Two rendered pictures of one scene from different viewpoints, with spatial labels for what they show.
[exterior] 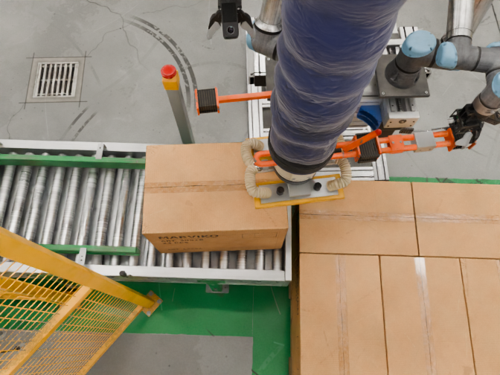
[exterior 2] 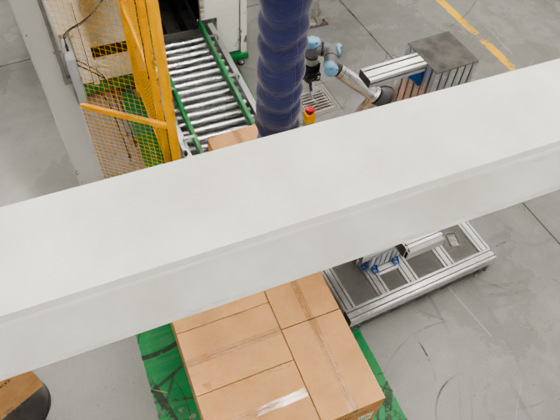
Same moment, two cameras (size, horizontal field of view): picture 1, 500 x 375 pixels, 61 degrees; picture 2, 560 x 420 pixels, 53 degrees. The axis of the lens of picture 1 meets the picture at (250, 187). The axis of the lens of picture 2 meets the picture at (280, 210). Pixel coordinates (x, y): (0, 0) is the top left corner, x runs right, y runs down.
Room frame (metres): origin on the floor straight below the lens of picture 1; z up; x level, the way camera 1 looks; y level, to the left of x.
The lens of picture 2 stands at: (-0.26, -2.09, 3.69)
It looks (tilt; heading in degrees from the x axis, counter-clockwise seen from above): 54 degrees down; 64
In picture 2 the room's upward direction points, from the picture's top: 4 degrees clockwise
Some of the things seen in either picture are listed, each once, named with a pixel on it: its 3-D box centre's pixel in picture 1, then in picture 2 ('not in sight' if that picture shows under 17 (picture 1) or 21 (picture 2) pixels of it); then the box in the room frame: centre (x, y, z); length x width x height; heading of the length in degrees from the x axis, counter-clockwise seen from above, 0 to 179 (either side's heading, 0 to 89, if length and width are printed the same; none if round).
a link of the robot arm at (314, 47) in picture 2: not in sight; (312, 47); (0.94, 0.07, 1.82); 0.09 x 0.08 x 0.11; 153
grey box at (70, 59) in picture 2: not in sight; (74, 71); (-0.28, 0.56, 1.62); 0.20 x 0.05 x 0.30; 90
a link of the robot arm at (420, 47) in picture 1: (417, 50); not in sight; (1.14, -0.67, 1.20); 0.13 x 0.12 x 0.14; 83
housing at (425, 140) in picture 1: (422, 141); not in sight; (0.71, -0.63, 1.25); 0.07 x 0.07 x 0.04; 9
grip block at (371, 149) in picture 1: (365, 147); not in sight; (0.67, -0.41, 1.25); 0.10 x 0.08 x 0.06; 9
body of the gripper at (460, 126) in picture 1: (472, 116); not in sight; (0.73, -0.74, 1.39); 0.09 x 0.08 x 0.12; 99
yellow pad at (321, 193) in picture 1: (298, 190); not in sight; (0.54, -0.18, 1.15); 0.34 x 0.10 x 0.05; 99
